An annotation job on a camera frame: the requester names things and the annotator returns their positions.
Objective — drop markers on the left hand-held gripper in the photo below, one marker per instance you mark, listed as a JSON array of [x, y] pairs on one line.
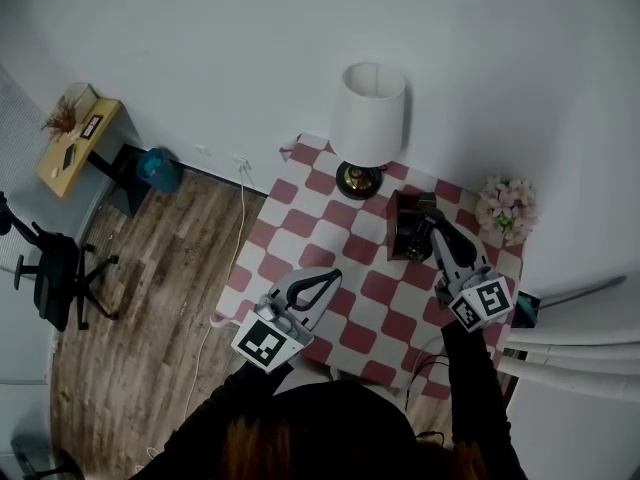
[[267, 343]]

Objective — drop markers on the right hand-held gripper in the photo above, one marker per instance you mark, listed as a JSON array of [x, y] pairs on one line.
[[482, 300]]

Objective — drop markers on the large black remote control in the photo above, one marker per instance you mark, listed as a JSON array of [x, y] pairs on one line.
[[420, 240]]

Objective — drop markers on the silver remote control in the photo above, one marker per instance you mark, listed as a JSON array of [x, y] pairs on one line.
[[428, 200]]

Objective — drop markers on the brown wooden organizer box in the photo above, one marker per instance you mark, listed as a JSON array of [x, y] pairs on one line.
[[395, 228]]

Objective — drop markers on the person's left forearm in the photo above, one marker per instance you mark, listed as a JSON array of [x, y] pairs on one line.
[[255, 380]]

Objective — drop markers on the person's right forearm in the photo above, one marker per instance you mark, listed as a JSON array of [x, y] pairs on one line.
[[472, 383]]

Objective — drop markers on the teal box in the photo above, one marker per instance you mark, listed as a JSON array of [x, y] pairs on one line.
[[526, 310]]

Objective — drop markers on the pale rectangular box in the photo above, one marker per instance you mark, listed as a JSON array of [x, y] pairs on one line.
[[82, 94]]

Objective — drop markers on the pink flower bouquet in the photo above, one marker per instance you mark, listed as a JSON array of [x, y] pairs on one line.
[[505, 208]]

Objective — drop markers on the pink checkered tablecloth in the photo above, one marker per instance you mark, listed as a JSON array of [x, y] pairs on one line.
[[310, 218]]

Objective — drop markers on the person's black top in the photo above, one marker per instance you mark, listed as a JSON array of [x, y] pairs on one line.
[[325, 418]]

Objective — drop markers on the white curtains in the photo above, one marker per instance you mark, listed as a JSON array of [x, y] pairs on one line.
[[575, 353]]

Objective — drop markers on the white table lamp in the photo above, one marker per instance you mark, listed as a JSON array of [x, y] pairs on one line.
[[367, 113]]

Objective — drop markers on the teal trash bin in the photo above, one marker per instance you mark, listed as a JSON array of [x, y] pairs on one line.
[[157, 170]]

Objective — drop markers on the black office chair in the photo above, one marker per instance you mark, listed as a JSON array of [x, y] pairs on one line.
[[52, 278]]

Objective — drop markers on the black desk sign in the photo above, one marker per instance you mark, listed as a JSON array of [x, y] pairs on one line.
[[91, 127]]

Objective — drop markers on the black phone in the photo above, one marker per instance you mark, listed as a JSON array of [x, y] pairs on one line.
[[69, 156]]

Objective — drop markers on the yellow wooden side desk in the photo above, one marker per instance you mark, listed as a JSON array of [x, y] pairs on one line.
[[57, 173]]

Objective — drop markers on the dried brown plant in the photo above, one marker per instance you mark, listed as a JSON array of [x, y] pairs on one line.
[[60, 117]]

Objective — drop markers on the white wall socket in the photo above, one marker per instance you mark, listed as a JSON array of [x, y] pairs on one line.
[[242, 163]]

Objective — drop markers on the blank white wall plate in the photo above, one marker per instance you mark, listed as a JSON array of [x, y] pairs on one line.
[[202, 150]]

